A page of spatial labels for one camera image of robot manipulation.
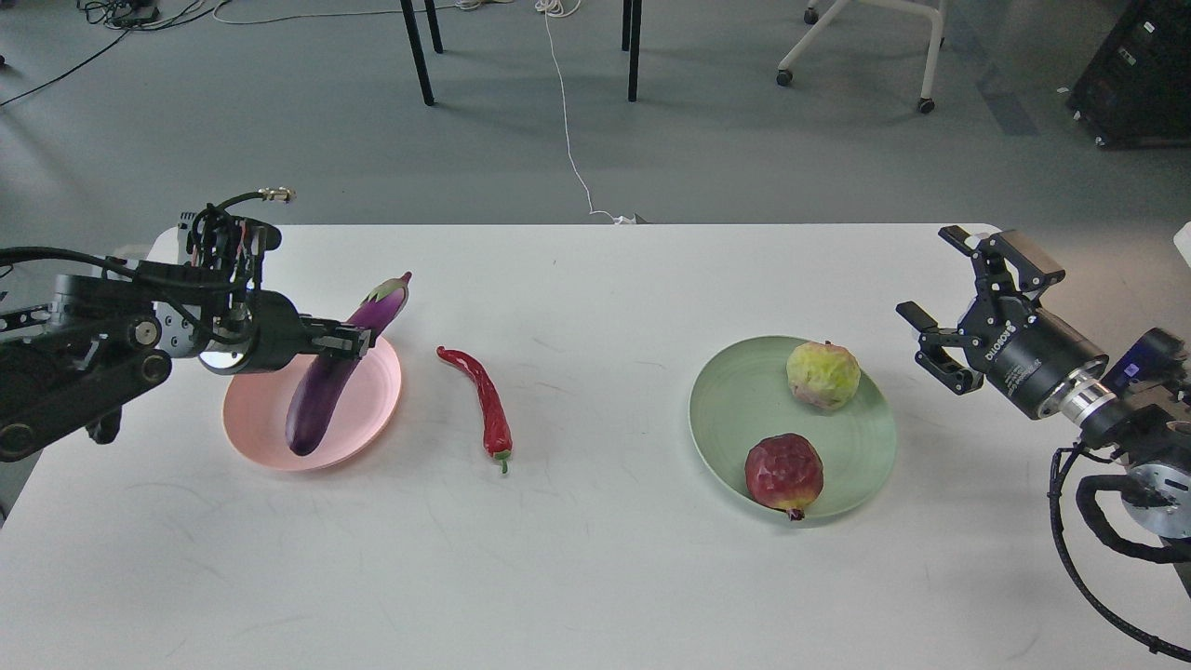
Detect black cables on floor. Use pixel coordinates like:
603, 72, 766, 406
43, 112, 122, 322
0, 0, 233, 108

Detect black equipment case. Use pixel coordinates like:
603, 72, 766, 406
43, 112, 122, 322
1066, 1, 1190, 150

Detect red pomegranate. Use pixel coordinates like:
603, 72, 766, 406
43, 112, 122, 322
744, 433, 824, 522

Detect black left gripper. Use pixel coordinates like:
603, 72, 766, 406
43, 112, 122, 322
199, 292, 375, 376

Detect white cable on floor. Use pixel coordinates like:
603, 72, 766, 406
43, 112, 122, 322
534, 0, 643, 226

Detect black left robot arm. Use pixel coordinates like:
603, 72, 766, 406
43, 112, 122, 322
1, 187, 382, 462

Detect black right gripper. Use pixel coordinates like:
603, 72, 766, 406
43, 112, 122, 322
896, 225, 1106, 420

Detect green plate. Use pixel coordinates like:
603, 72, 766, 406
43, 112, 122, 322
688, 336, 898, 526

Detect pink plate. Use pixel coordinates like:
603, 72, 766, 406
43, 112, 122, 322
222, 339, 403, 472

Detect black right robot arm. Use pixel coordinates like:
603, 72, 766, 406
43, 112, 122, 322
897, 225, 1190, 662

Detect purple eggplant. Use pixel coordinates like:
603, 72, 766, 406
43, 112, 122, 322
283, 273, 412, 457

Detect green yellow custard apple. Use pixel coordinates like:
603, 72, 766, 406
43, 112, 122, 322
786, 342, 861, 411

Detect red chili pepper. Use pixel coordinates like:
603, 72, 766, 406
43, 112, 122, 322
435, 346, 515, 476

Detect black table legs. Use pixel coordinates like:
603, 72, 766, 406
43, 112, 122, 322
392, 1, 616, 107

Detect white chair base with casters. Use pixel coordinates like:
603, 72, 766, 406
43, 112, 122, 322
773, 1, 952, 117

